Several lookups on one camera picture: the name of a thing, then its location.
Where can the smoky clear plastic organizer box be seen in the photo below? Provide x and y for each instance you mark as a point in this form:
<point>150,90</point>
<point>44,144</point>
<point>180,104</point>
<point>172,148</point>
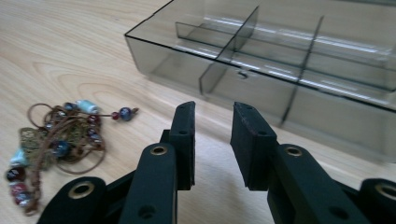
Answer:
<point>280,62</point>

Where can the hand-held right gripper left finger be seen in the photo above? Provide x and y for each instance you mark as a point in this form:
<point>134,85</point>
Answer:
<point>182,146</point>

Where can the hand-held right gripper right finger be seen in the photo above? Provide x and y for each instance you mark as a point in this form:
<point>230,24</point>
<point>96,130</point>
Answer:
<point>253,149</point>

